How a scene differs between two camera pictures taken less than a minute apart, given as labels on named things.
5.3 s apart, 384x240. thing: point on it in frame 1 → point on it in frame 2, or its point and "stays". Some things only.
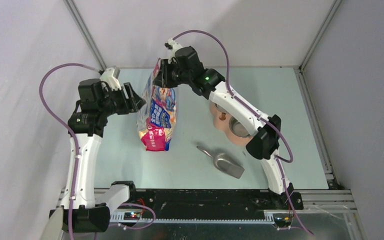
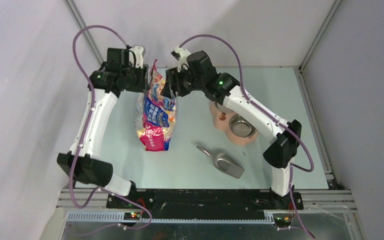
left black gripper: x=135 y=103 → x=142 y=85
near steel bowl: x=237 y=129 stays
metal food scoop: x=224 y=163 stays
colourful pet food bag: x=156 y=119 stays
